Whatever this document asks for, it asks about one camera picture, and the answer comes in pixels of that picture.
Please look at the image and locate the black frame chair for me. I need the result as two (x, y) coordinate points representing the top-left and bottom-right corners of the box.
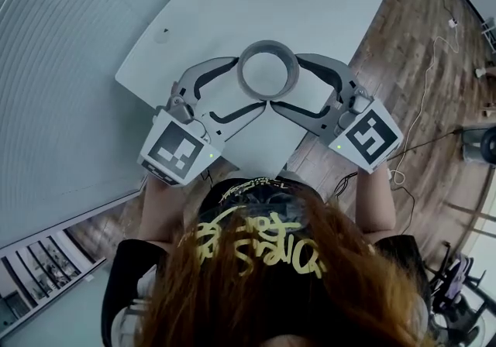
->
(425, 246), (496, 347)

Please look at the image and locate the grey device with black wheel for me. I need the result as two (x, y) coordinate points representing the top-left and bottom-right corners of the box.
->
(460, 124), (496, 165)

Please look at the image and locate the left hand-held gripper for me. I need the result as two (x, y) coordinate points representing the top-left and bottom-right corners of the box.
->
(137, 55), (269, 187)

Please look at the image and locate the person's left forearm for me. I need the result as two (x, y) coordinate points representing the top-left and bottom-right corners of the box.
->
(138, 173), (188, 242)

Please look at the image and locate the black cable to grey device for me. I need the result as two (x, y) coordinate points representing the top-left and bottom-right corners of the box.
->
(387, 126), (466, 163)

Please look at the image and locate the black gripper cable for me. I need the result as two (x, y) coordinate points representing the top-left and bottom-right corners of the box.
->
(332, 170), (360, 200)
(199, 168), (216, 190)

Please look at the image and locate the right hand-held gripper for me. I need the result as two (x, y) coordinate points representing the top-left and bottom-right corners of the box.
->
(269, 53), (404, 175)

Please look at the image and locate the black yellow-print t-shirt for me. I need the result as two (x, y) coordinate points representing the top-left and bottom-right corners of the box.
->
(101, 173), (432, 347)

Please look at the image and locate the person's right forearm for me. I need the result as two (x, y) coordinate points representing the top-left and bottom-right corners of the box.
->
(354, 166), (397, 233)

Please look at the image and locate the long white cable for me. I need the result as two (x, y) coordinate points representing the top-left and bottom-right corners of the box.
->
(387, 33), (460, 186)

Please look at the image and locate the grey roll of tape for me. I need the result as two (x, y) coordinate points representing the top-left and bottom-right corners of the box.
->
(236, 40), (300, 101)

